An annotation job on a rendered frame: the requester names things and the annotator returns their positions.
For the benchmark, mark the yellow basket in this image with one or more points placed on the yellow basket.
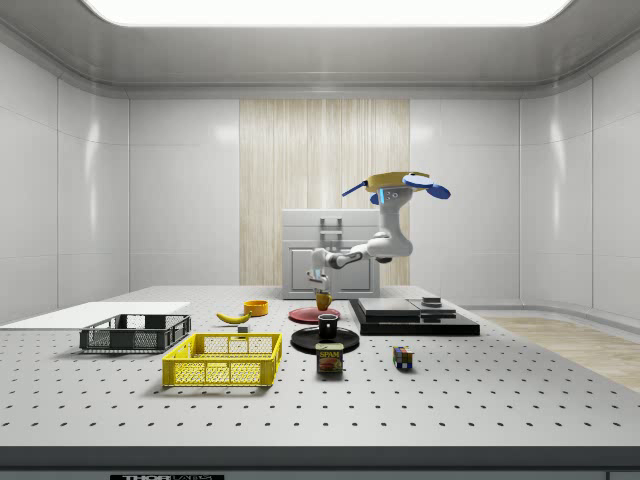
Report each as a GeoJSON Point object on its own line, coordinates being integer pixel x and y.
{"type": "Point", "coordinates": [220, 372]}

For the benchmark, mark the black mug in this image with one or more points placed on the black mug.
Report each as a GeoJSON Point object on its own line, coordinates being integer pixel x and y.
{"type": "Point", "coordinates": [327, 327]}

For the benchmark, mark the black plate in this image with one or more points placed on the black plate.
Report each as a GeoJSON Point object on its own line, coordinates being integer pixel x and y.
{"type": "Point", "coordinates": [305, 341]}

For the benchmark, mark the white cabinet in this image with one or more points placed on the white cabinet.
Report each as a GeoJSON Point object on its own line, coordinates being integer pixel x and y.
{"type": "Point", "coordinates": [300, 240]}

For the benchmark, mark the mustard yellow mug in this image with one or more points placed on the mustard yellow mug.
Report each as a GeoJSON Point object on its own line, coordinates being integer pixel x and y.
{"type": "Point", "coordinates": [324, 301]}

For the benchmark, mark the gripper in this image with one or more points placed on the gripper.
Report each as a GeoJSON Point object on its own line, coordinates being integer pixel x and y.
{"type": "Point", "coordinates": [320, 285]}

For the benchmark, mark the flat-sided can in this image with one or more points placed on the flat-sided can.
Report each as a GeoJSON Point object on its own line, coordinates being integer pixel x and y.
{"type": "Point", "coordinates": [329, 359]}

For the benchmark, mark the black stove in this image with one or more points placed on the black stove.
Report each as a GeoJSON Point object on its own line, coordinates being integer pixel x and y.
{"type": "Point", "coordinates": [415, 325]}

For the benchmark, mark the puzzle cube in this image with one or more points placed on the puzzle cube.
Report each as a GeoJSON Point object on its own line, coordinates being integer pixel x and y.
{"type": "Point", "coordinates": [403, 358]}

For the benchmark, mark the red plate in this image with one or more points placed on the red plate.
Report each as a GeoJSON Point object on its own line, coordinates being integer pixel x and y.
{"type": "Point", "coordinates": [302, 315]}

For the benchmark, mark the drone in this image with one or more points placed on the drone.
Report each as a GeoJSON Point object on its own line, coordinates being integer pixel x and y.
{"type": "Point", "coordinates": [395, 179]}

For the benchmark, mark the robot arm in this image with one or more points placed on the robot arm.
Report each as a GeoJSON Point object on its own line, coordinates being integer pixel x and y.
{"type": "Point", "coordinates": [392, 235]}

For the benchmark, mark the dark grey basket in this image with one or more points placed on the dark grey basket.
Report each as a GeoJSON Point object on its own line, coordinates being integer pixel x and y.
{"type": "Point", "coordinates": [125, 340]}

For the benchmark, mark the banana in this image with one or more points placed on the banana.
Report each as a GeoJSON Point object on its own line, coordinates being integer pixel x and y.
{"type": "Point", "coordinates": [232, 318]}

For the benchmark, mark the yellow bowl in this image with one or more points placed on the yellow bowl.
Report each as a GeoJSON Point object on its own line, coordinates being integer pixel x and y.
{"type": "Point", "coordinates": [256, 309]}

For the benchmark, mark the white board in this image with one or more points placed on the white board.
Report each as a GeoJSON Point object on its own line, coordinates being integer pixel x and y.
{"type": "Point", "coordinates": [75, 315]}

